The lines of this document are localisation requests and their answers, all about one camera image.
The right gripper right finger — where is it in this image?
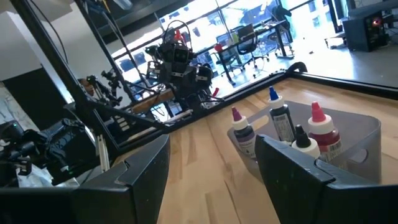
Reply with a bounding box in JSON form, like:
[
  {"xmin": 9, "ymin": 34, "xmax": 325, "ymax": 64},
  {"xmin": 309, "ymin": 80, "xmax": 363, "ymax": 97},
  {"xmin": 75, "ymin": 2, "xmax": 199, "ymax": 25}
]
[{"xmin": 255, "ymin": 134, "xmax": 376, "ymax": 224}]

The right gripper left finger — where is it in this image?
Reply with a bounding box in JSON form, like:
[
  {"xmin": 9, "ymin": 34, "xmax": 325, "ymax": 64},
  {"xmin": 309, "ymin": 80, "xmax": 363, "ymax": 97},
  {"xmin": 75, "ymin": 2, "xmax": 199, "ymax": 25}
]
[{"xmin": 73, "ymin": 134, "xmax": 171, "ymax": 224}]

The large black-capped colouring bottle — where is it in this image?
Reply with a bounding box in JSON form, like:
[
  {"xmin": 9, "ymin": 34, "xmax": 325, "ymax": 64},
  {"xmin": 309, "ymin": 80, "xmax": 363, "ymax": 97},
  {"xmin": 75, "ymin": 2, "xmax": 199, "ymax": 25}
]
[{"xmin": 291, "ymin": 124, "xmax": 321, "ymax": 159}]

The large red-capped colouring bottle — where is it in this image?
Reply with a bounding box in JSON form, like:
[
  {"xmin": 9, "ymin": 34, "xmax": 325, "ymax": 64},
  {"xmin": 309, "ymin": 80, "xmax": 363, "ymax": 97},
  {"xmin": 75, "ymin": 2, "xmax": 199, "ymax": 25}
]
[{"xmin": 307, "ymin": 101, "xmax": 343, "ymax": 162}]

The large purple-capped colouring bottle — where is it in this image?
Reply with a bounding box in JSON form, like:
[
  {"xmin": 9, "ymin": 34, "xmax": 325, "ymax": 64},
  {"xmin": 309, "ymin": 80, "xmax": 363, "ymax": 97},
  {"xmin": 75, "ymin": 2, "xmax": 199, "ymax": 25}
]
[{"xmin": 230, "ymin": 106, "xmax": 257, "ymax": 159}]

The large blue-capped colouring bottle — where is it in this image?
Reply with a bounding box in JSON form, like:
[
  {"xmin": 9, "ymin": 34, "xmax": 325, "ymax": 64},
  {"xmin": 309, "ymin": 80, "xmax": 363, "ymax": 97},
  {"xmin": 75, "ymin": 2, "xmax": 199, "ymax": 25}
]
[{"xmin": 267, "ymin": 86, "xmax": 296, "ymax": 144}]

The grey translucent plastic bin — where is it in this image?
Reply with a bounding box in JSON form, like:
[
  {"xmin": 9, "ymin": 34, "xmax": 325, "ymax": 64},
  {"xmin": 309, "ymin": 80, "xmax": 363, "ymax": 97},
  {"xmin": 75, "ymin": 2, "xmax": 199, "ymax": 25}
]
[{"xmin": 226, "ymin": 100, "xmax": 382, "ymax": 184}]

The black office chair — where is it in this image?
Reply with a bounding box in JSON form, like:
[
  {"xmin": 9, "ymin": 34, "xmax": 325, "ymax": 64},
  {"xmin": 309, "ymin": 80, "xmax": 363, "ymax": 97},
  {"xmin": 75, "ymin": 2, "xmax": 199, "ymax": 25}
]
[{"xmin": 231, "ymin": 23, "xmax": 270, "ymax": 72}]

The black office desk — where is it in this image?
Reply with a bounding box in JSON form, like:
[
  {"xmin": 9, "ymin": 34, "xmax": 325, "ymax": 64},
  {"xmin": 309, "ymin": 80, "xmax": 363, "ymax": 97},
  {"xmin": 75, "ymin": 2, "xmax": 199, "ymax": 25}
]
[{"xmin": 216, "ymin": 20, "xmax": 295, "ymax": 86}]

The white crumpled cloth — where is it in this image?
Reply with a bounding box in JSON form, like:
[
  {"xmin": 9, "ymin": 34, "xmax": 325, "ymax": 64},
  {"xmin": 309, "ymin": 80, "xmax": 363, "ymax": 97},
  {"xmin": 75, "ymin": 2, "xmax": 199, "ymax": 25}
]
[{"xmin": 17, "ymin": 164, "xmax": 80, "ymax": 189}]

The person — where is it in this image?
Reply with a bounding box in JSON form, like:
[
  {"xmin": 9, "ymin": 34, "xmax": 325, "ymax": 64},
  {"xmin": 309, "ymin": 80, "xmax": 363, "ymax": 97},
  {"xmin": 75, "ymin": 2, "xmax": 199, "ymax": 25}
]
[{"xmin": 77, "ymin": 77, "xmax": 96, "ymax": 98}]

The black computer tower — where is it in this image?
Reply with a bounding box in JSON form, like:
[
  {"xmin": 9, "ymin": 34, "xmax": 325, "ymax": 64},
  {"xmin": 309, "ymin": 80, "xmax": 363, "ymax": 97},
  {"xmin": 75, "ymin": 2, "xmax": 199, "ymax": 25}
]
[{"xmin": 341, "ymin": 10, "xmax": 390, "ymax": 53}]

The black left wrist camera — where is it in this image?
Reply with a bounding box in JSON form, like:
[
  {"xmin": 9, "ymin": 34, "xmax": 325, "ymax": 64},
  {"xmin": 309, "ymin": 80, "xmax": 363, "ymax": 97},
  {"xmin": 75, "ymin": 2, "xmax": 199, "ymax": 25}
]
[{"xmin": 167, "ymin": 42, "xmax": 191, "ymax": 74}]

